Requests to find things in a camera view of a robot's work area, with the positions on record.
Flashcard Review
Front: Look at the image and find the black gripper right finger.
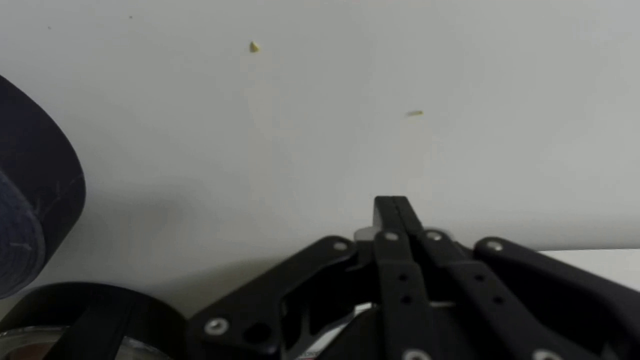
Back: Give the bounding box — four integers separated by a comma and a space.
373, 197, 640, 360

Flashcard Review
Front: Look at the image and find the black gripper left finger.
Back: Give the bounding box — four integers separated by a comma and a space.
188, 236, 371, 360

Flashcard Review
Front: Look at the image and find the glass coffee pot black lid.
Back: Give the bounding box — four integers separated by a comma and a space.
0, 283, 186, 360

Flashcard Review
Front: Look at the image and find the black tape roll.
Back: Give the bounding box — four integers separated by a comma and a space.
0, 78, 85, 299

